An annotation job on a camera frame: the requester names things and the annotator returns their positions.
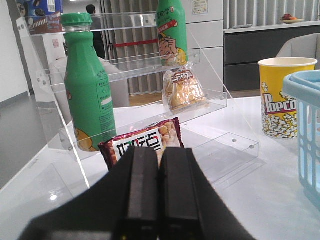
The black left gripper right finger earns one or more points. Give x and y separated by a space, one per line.
189 207

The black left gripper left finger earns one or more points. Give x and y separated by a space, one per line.
122 205

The packaged bread clear wrapper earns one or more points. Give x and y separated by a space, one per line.
181 88

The light blue plastic basket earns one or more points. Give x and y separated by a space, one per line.
304 86

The maroon cracker snack packet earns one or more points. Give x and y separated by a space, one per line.
158 136

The green plastic bottle front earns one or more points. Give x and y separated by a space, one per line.
87 85

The clear acrylic display shelf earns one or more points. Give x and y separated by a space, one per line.
224 150

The dark grey counter cabinet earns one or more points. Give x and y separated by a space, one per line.
244 48

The person in dark clothes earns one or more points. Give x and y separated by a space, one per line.
97 35

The green cartoon bottle rear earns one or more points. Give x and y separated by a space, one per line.
172 33

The grey armchair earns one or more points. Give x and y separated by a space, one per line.
306 46

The blue cookie box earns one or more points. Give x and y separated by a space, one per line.
41 16

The fruit plate on counter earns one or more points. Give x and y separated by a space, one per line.
289 19

